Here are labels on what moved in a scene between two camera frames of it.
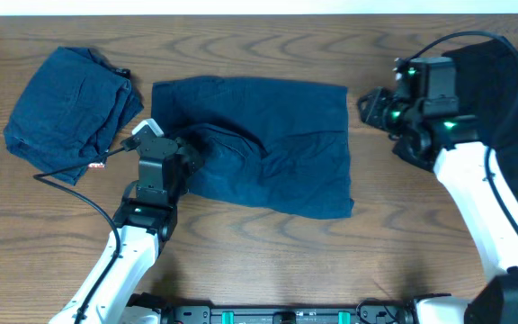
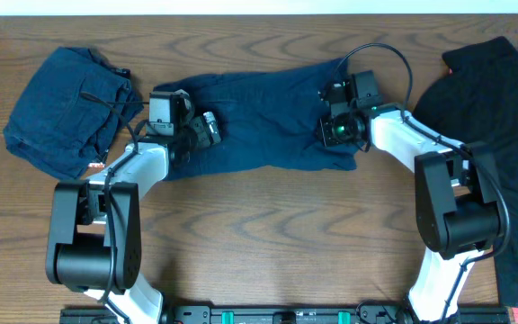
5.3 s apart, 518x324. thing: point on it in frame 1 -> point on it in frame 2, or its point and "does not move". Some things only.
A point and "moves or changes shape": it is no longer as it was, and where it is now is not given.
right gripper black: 379,97 -> 326,138
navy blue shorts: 271,148 moves or changes shape
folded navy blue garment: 72,112 does not move
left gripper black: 183,152 -> 198,126
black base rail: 371,311 does not move
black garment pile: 504,85 does not move
